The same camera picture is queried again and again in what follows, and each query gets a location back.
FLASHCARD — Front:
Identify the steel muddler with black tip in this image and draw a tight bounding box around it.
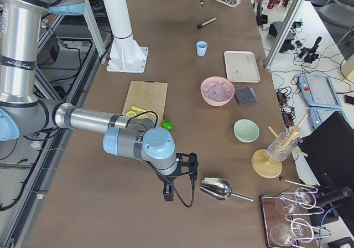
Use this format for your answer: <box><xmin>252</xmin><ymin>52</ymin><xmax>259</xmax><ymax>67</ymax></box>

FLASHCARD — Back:
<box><xmin>197</xmin><ymin>17</ymin><xmax>216</xmax><ymax>29</ymax></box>

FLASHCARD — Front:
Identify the light blue plastic cup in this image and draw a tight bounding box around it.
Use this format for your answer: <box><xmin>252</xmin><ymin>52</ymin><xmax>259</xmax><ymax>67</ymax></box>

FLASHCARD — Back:
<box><xmin>196</xmin><ymin>40</ymin><xmax>208</xmax><ymax>57</ymax></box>

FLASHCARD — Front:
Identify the steel ice scoop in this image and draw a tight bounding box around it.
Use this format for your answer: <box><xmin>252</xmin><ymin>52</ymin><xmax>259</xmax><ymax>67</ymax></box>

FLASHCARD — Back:
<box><xmin>200</xmin><ymin>177</ymin><xmax>254</xmax><ymax>202</ymax></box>

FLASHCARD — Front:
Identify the pink bowl of ice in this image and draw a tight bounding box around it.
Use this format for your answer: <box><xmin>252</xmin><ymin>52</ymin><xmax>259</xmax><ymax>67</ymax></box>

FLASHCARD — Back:
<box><xmin>200</xmin><ymin>76</ymin><xmax>235</xmax><ymax>107</ymax></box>

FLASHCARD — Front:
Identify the green lime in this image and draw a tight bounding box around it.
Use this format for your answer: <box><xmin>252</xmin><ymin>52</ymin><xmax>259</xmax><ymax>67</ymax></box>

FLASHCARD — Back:
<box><xmin>160</xmin><ymin>120</ymin><xmax>174</xmax><ymax>131</ymax></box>

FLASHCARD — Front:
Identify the beige rabbit tray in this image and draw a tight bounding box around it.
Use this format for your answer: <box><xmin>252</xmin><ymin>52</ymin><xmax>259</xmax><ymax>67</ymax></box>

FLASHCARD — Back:
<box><xmin>223</xmin><ymin>50</ymin><xmax>261</xmax><ymax>83</ymax></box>

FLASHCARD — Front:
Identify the yellow plastic knife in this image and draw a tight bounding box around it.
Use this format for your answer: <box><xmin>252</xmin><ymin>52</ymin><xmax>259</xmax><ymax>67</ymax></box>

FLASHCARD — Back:
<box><xmin>131</xmin><ymin>106</ymin><xmax>155</xmax><ymax>115</ymax></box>

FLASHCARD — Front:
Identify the wooden cutting board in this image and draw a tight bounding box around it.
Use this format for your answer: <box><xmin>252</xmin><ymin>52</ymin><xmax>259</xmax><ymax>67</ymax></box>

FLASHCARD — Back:
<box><xmin>122</xmin><ymin>81</ymin><xmax>168</xmax><ymax>123</ymax></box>

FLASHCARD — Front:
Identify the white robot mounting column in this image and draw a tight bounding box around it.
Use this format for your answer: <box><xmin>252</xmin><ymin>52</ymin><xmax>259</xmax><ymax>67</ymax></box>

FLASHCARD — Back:
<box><xmin>103</xmin><ymin>0</ymin><xmax>148</xmax><ymax>74</ymax></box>

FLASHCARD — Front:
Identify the wooden mug tree stand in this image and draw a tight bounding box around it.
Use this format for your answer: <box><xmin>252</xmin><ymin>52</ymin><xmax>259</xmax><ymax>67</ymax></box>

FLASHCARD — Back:
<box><xmin>251</xmin><ymin>114</ymin><xmax>308</xmax><ymax>178</ymax></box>

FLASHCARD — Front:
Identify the green ceramic bowl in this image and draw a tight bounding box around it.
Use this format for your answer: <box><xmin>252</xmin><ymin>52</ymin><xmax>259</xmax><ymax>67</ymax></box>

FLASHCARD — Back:
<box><xmin>233</xmin><ymin>119</ymin><xmax>260</xmax><ymax>143</ymax></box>

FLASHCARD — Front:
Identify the grey folded cloth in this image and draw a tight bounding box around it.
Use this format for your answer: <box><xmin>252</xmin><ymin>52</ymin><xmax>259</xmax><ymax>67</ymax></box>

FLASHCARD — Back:
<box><xmin>235</xmin><ymin>86</ymin><xmax>258</xmax><ymax>105</ymax></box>

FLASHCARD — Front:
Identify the clear textured glass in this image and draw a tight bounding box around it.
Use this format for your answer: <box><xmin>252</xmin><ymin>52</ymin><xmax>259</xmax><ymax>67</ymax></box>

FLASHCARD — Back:
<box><xmin>267</xmin><ymin>132</ymin><xmax>298</xmax><ymax>162</ymax></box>

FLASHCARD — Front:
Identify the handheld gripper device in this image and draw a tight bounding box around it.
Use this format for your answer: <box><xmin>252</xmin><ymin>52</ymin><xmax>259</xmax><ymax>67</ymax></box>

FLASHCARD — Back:
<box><xmin>298</xmin><ymin>37</ymin><xmax>322</xmax><ymax>64</ymax></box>

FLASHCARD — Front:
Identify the wine glass rack tray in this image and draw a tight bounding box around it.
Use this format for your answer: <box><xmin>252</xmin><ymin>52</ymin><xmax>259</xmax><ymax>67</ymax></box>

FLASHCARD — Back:
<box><xmin>260</xmin><ymin>185</ymin><xmax>331</xmax><ymax>247</ymax></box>

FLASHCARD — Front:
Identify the blue teach pendant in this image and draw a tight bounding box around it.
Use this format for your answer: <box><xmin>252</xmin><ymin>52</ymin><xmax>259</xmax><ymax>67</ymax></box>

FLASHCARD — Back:
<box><xmin>309</xmin><ymin>107</ymin><xmax>347</xmax><ymax>130</ymax></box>
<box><xmin>298</xmin><ymin>74</ymin><xmax>342</xmax><ymax>109</ymax></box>

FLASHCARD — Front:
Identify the black monitor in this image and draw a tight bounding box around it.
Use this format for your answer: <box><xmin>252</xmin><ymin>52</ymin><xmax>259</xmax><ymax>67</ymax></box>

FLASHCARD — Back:
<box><xmin>299</xmin><ymin>112</ymin><xmax>353</xmax><ymax>189</ymax></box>

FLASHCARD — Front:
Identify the black smartphone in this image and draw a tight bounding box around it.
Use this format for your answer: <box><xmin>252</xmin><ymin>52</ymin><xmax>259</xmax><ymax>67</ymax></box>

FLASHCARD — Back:
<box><xmin>344</xmin><ymin>95</ymin><xmax>354</xmax><ymax>105</ymax></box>

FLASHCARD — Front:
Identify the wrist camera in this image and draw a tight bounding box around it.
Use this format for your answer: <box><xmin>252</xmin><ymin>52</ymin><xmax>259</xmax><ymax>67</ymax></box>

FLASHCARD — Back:
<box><xmin>175</xmin><ymin>152</ymin><xmax>199</xmax><ymax>178</ymax></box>

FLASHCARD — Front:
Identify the aluminium frame post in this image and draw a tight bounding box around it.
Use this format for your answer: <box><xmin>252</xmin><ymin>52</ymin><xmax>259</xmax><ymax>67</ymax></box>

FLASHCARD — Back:
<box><xmin>263</xmin><ymin>0</ymin><xmax>305</xmax><ymax>71</ymax></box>

